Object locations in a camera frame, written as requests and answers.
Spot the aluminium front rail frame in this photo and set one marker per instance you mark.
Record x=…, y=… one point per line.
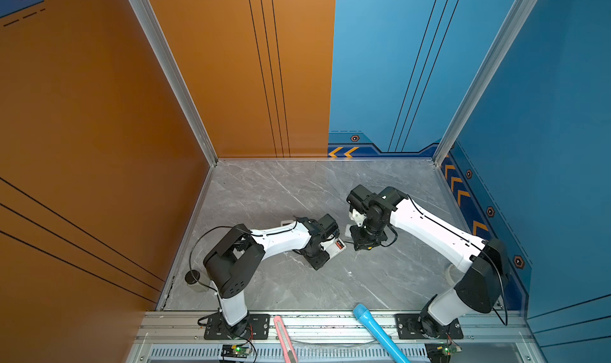
x=330, y=336

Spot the blue plastic flashlight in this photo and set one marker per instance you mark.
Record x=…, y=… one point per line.
x=366, y=319

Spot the white remote with back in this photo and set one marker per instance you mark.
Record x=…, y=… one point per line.
x=334, y=247

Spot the right green circuit board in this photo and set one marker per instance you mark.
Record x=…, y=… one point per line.
x=442, y=353

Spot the aluminium corner post left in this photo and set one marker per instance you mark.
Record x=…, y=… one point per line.
x=155, y=36

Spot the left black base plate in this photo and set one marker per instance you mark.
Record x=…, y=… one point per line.
x=253, y=327

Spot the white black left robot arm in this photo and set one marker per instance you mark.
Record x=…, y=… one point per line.
x=231, y=264

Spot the left green circuit board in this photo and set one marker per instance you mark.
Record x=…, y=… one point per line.
x=237, y=353

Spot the aluminium corner post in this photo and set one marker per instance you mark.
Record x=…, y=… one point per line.
x=505, y=37
x=155, y=36

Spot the aluminium corner post right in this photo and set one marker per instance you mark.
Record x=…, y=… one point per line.
x=505, y=37

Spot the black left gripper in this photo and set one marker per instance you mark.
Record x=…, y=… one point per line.
x=321, y=262

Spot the pink utility knife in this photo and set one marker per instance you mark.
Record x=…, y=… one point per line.
x=289, y=354

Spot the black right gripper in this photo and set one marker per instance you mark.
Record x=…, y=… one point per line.
x=359, y=243

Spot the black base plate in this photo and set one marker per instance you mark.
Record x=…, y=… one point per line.
x=253, y=327
x=413, y=326

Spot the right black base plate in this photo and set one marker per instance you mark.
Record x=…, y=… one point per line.
x=413, y=326

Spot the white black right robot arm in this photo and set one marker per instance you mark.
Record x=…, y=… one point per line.
x=483, y=263

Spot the green circuit board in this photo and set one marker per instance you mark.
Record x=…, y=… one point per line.
x=237, y=353
x=442, y=353

